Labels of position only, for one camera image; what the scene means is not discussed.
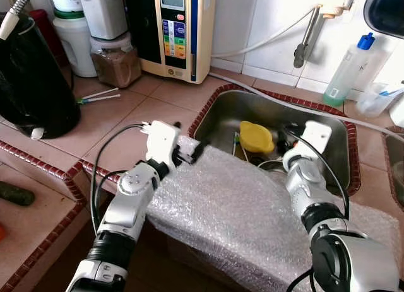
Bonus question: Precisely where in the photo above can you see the steel wall tap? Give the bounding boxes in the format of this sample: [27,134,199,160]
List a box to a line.
[294,0,354,70]

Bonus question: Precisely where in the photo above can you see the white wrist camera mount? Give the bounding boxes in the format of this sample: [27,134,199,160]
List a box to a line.
[140,120,182,172]
[300,120,333,160]

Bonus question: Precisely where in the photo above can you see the jar of brown powder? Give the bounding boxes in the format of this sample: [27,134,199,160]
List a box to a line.
[90,32,143,89]

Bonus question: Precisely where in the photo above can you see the steel bowl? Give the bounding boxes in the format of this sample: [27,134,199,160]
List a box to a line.
[256,155,291,176]

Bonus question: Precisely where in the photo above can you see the white plastic jug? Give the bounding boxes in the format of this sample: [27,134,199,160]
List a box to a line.
[79,0,130,42]

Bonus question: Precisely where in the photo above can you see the black electric kettle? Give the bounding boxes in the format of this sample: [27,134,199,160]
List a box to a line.
[0,15,81,140]

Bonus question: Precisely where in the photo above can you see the grey corrugated hose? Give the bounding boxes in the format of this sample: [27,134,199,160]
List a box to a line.
[0,0,40,40]

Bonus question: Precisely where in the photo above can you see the dark green cucumber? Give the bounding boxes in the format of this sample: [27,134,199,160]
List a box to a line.
[0,180,35,207]

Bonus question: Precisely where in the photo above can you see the bubble wrap sheet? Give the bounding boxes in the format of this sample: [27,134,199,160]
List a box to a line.
[148,136,404,292]

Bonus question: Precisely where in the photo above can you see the white green stick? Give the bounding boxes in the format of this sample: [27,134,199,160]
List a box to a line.
[232,131,244,160]
[79,87,121,100]
[79,93,122,105]

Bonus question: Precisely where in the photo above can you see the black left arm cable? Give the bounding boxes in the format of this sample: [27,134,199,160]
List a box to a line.
[90,122,152,236]

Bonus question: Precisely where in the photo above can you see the dark blue tray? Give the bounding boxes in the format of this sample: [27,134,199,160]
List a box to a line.
[364,0,404,39]

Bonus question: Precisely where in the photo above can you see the large steel sink basin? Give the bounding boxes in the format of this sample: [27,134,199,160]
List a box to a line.
[196,90,354,193]

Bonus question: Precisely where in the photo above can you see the beige water ionizer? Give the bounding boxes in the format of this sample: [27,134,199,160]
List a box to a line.
[123,0,217,85]

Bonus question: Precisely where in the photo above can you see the white canister with green band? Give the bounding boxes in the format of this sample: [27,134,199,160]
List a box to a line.
[47,0,97,78]

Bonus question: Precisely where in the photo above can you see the clear plastic cup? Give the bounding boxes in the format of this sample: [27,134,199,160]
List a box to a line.
[355,83,395,118]

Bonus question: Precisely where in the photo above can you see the white hose at tap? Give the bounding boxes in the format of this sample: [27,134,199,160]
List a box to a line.
[211,8,319,59]

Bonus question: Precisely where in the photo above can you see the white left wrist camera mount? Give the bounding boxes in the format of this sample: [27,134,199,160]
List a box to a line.
[140,120,182,172]

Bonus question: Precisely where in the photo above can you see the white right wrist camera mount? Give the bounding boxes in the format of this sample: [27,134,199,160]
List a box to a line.
[300,120,333,160]

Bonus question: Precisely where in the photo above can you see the clear soap bottle blue cap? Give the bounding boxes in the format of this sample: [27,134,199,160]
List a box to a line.
[323,32,376,108]

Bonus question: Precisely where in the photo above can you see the small steel sink basin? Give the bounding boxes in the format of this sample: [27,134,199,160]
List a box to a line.
[385,131,404,204]

